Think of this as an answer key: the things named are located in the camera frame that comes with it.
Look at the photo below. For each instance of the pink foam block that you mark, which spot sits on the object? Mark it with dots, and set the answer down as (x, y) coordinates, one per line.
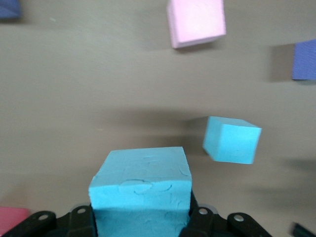
(197, 22)

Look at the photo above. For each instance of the red foam block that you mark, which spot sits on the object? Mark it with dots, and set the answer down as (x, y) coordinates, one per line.
(12, 217)

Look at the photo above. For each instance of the brown table cover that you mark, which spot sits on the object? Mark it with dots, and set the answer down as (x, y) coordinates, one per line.
(74, 98)

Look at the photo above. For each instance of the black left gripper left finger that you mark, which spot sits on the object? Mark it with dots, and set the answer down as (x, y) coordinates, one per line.
(74, 222)

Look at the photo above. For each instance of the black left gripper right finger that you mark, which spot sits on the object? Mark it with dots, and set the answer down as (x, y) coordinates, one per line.
(205, 222)

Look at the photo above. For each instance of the light blue foam block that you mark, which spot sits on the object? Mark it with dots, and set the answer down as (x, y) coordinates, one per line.
(234, 143)
(140, 192)

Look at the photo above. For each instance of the purple foam block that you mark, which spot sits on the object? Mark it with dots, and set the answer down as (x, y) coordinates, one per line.
(10, 10)
(304, 61)

